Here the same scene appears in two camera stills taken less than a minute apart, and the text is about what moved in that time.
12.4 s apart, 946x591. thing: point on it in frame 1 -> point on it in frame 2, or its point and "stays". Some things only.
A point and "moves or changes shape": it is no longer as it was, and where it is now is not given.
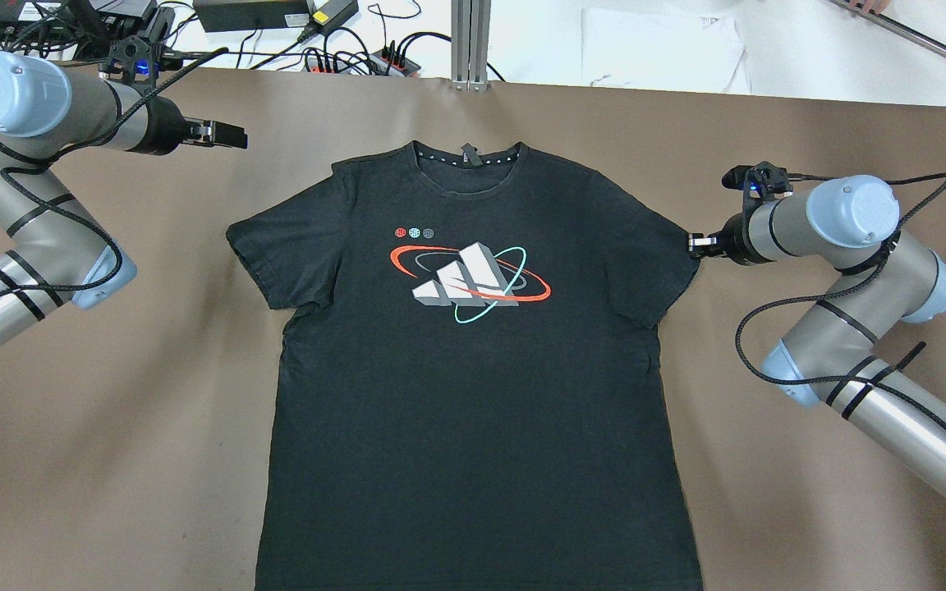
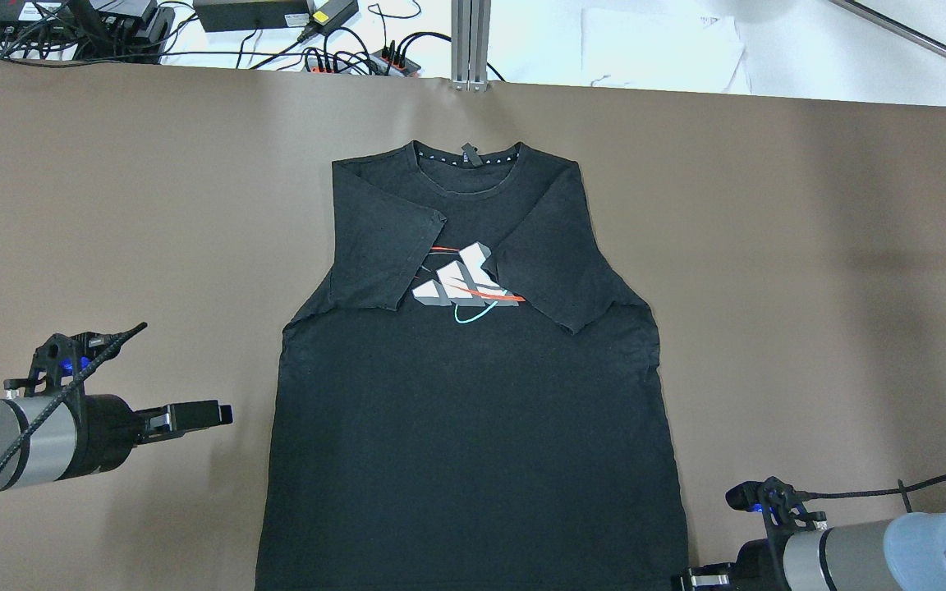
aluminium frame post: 470,36 stays
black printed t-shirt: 470,395 moves or changes shape
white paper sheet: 641,49 stays
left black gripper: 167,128 -> 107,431
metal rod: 922,43 stays
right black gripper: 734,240 -> 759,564
